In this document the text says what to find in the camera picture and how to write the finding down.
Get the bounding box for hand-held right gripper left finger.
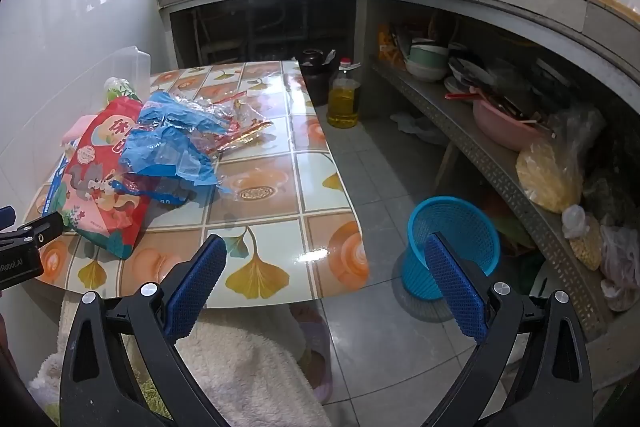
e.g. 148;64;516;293
59;234;228;427

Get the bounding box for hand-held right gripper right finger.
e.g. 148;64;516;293
424;232;593;427

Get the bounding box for blue white toothpaste box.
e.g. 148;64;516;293
42;139;81;214

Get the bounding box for blue mesh waste basket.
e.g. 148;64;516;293
400;196;501;303

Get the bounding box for red snack bag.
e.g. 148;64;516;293
62;99;156;260

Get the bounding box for blue plastic bag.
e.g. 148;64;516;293
119;91;233;195

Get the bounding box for clear red wrapper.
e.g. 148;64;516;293
195;92;273;158

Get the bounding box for white fluffy cloth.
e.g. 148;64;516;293
27;302;333;427

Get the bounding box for pink sponge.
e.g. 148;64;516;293
62;114;97;146

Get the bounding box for knotted white plastic bag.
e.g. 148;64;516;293
562;204;588;240

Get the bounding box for bag of pale beans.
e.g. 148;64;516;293
570;214;603;272

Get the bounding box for bag of yellow noodles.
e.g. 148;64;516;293
515;107;606;214

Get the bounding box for perforated metal shelf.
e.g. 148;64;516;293
372;57;616;343

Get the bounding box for crumpled clear plastic bag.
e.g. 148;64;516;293
600;224;640;313

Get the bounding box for pink plastic basin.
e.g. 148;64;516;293
472;97;551;152

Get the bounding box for white bags on floor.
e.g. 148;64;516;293
390;112;446;144

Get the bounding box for clear plastic container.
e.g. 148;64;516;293
107;46;152;100

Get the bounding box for white plates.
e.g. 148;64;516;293
444;57;481;95

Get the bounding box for cooking oil bottle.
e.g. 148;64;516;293
327;57;362;128

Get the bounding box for pale green bowl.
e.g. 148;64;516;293
405;44;449;82

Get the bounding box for dark ceramic jar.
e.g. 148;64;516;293
299;48;337;108

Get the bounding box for orange snack packet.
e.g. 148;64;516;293
377;23;406;68

